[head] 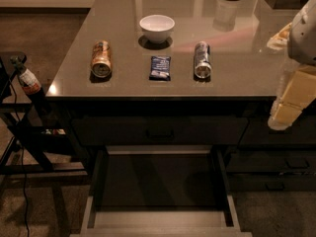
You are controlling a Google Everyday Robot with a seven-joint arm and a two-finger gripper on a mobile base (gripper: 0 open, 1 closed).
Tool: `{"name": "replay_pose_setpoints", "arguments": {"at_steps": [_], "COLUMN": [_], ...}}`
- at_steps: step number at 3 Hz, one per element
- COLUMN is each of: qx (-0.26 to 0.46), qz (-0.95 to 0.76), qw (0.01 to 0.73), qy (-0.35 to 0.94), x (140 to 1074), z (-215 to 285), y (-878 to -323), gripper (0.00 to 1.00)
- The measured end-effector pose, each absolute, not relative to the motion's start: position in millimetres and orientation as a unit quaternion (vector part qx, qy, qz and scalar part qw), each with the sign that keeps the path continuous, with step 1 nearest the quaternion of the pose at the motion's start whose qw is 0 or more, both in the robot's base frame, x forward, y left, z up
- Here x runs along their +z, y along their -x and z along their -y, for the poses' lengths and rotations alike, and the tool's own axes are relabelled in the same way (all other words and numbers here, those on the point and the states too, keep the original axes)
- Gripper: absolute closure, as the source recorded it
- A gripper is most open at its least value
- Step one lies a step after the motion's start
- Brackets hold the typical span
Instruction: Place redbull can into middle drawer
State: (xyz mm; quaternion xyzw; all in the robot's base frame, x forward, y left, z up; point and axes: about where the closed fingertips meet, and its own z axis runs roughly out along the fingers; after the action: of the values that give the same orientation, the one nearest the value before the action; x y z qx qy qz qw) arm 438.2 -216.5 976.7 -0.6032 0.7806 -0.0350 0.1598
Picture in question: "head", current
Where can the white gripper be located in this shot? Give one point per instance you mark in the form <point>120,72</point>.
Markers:
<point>303,37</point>

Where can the silver blue redbull can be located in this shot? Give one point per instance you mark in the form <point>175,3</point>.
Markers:
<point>202,66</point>

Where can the orange soda can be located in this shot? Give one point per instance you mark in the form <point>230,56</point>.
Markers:
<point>101,65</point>

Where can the open middle drawer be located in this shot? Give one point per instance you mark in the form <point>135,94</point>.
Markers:
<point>160,194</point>

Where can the closed top drawer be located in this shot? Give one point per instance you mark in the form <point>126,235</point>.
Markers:
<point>97,131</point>

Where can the blue snack packet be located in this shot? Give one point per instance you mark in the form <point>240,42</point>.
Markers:
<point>160,68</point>

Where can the white ceramic bowl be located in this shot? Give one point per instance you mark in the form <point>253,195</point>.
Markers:
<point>157,28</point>

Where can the dark soda bottle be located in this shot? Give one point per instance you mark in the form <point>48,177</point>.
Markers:
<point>31,86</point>

